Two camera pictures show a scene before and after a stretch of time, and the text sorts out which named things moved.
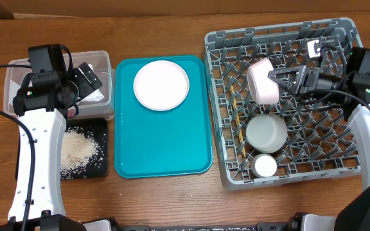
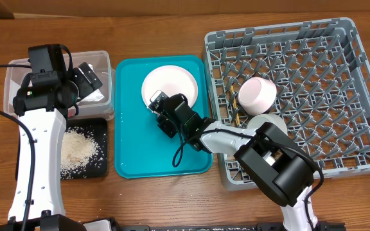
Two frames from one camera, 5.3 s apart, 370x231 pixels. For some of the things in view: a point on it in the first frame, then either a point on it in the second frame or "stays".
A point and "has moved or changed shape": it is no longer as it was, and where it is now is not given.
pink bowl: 264,90 -> 256,95
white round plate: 161,85 has moved or changed shape
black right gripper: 309,72 -> 165,124
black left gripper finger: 85,79 stays
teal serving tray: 151,144 stays
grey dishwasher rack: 268,134 stays
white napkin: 94,97 stays
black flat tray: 98,127 stays
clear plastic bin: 16,70 stays
